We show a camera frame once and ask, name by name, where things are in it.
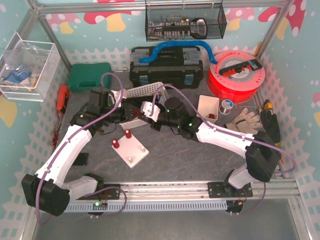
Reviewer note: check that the grey slotted cable duct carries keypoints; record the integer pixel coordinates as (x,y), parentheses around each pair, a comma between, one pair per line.
(147,206)

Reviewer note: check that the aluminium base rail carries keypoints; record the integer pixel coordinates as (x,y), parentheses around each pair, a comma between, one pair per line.
(203,190)

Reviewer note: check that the red multimeter probe leads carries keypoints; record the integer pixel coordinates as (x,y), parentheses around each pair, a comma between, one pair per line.
(56,131)

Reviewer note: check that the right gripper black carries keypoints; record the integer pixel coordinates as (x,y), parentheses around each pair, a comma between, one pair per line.
(154,122)

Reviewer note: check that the white work glove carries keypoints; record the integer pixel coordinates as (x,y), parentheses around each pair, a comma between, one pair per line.
(246,122)

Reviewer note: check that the white peg base plate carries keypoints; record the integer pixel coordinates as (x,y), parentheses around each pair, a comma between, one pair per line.
(131,150)

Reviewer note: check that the white plastic perforated basket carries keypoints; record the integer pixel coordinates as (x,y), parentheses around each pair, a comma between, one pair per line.
(144,91)

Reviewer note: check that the black wire mesh basket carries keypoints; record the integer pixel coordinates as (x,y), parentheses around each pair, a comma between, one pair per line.
(179,20)

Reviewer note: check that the clear acrylic wall box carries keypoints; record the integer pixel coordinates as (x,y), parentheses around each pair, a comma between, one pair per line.
(42,58)

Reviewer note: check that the blue white glove in box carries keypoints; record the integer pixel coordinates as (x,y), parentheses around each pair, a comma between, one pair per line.
(19,76)

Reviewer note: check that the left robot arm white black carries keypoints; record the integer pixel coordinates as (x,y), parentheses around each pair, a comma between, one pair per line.
(46,190)

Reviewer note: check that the yellow black screwdriver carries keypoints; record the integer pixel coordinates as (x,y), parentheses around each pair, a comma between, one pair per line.
(266,106)

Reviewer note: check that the white small parts box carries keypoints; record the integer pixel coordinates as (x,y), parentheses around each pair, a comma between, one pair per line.
(208,105)

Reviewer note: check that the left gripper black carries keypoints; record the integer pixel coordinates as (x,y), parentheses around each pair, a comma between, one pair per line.
(126,112)

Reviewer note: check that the green plastic tool case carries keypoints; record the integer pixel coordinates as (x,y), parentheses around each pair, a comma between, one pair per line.
(84,77)

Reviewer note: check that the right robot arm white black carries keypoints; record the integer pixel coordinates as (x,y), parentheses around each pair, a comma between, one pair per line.
(260,154)

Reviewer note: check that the black toolbox with blue latches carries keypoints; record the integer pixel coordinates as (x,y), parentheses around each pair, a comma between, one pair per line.
(181,67)

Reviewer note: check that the black bracket on floor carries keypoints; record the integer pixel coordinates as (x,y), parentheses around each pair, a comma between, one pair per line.
(81,159)

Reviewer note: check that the orange multimeter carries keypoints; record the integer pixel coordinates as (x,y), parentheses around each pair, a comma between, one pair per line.
(62,99)

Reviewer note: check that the red filament spool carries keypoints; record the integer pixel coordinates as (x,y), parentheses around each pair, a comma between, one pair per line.
(237,76)

